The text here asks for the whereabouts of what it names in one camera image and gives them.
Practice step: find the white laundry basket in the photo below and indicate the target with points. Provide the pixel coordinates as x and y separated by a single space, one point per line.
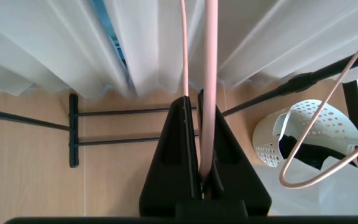
266 146

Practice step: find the pink clothes hanger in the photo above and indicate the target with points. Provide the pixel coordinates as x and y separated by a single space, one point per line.
210 62
323 107

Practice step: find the beige curtain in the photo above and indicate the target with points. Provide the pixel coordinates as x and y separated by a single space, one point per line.
275 31
26 37

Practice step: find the black clothes rack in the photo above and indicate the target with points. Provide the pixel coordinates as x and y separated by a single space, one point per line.
73 130

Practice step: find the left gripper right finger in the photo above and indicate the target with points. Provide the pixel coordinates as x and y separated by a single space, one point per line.
238 180

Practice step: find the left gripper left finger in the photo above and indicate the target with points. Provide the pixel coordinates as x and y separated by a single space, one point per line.
169 174

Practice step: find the window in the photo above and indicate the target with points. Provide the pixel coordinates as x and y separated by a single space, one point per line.
107 21

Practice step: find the black garment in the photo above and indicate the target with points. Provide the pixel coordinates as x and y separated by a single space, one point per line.
309 154

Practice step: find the white printed t-shirt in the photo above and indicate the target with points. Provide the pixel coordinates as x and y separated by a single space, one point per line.
337 199

